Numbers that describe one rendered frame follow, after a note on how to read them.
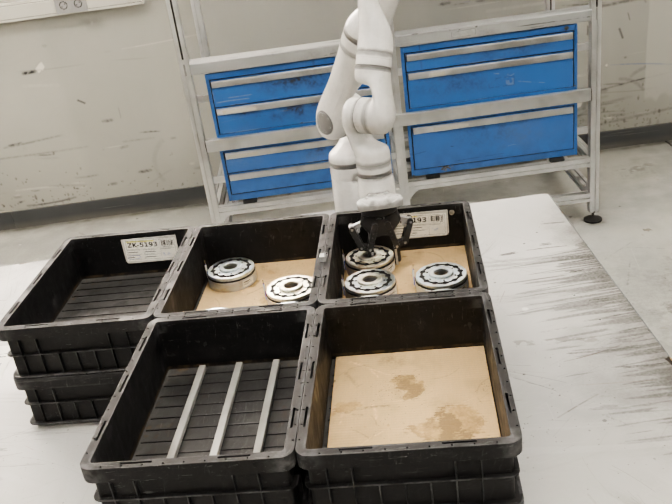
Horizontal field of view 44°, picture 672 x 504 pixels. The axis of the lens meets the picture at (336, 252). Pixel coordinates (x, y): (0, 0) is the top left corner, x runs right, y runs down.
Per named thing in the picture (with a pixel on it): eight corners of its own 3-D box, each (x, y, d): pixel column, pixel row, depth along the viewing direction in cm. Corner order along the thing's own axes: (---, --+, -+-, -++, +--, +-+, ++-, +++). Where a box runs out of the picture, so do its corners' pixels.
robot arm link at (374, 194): (358, 213, 162) (354, 184, 159) (354, 192, 172) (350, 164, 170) (404, 207, 162) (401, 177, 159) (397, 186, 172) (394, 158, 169)
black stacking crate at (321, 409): (326, 362, 150) (317, 308, 145) (491, 349, 147) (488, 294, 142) (307, 524, 115) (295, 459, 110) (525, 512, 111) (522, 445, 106)
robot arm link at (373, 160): (343, 175, 167) (380, 180, 162) (333, 102, 160) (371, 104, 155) (362, 163, 172) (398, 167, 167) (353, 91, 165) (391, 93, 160)
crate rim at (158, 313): (198, 234, 185) (196, 224, 184) (331, 222, 182) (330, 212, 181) (153, 329, 149) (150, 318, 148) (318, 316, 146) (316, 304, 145)
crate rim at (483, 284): (331, 222, 182) (330, 212, 181) (469, 209, 179) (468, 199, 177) (318, 316, 146) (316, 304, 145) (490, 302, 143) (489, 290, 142)
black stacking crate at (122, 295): (81, 283, 192) (68, 239, 187) (205, 272, 189) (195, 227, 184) (12, 384, 157) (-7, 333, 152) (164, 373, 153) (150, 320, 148)
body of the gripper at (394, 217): (395, 183, 172) (399, 224, 176) (355, 189, 172) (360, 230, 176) (400, 197, 165) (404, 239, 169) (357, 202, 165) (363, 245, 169)
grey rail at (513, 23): (184, 71, 343) (182, 60, 340) (593, 15, 340) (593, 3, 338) (181, 77, 334) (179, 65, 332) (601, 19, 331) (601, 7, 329)
